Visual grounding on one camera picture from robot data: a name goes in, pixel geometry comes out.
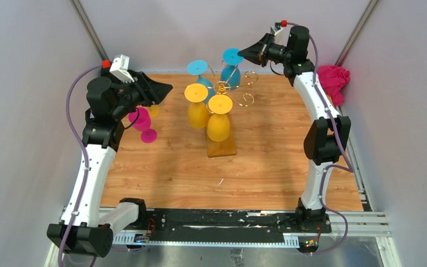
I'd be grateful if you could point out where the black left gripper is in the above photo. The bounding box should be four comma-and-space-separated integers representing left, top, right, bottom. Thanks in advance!
111, 72, 172, 120

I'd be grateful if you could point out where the yellow wine glass front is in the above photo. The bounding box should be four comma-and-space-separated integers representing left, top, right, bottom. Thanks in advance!
207, 95, 233, 142

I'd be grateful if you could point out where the teal wine glass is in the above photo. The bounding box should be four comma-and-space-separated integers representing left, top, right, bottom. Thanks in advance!
187, 60, 216, 105
221, 48, 243, 90

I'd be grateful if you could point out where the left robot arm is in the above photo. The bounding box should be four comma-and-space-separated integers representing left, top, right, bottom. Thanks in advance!
47, 71, 173, 258

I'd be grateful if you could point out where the corner frame post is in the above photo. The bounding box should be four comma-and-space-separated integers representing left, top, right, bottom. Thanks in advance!
69, 0, 109, 60
335, 0, 380, 66

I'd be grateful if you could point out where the wooden rack base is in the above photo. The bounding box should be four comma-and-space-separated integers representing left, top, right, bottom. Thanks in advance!
206, 113, 237, 158

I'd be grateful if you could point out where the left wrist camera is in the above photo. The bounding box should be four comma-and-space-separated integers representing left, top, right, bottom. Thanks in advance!
110, 54, 135, 83

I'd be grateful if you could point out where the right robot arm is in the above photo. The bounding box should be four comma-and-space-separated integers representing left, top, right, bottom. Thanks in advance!
238, 21, 351, 232

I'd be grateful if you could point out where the right corner frame post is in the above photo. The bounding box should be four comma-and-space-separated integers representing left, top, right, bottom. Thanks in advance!
335, 0, 380, 66

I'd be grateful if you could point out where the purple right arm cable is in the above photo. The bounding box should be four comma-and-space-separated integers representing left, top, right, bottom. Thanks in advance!
280, 20, 355, 256

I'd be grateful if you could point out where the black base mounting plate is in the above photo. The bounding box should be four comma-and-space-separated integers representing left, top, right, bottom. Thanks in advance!
120, 208, 332, 245

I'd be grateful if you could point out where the pink cloth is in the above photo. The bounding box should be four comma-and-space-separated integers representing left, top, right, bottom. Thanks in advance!
317, 65, 351, 106

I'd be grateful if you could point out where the pink wine glass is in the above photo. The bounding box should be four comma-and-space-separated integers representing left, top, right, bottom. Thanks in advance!
128, 107, 157, 144

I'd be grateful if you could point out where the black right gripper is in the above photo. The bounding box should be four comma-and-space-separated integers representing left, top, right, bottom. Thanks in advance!
239, 32, 293, 68

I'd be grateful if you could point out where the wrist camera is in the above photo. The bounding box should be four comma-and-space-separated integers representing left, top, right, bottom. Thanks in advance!
269, 23, 283, 37
110, 54, 135, 83

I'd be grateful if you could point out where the left corner frame post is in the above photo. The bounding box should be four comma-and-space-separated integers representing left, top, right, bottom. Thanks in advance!
69, 0, 109, 60

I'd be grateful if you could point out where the yellow wine glass left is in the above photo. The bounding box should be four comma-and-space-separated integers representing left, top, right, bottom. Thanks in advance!
184, 83, 210, 129

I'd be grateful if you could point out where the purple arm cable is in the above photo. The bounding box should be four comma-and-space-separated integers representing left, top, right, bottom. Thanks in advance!
58, 60, 112, 267
280, 20, 355, 256

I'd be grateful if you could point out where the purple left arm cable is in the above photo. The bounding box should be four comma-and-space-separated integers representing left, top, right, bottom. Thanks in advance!
58, 60, 112, 267

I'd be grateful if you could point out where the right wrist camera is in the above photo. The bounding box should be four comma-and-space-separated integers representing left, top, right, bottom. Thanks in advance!
269, 23, 283, 37

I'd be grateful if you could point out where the yellow wine glass taken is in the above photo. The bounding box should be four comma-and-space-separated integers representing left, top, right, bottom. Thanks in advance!
146, 105, 160, 118

